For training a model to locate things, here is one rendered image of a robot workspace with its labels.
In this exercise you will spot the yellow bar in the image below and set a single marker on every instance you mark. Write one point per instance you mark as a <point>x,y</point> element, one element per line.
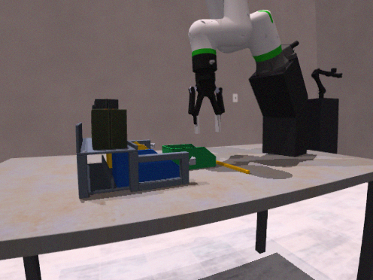
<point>234,167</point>

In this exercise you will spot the blue open bin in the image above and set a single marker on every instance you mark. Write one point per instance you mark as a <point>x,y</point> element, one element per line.
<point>147,171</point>

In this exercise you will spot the green bin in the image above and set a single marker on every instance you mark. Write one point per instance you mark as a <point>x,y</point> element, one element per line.
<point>204,158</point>

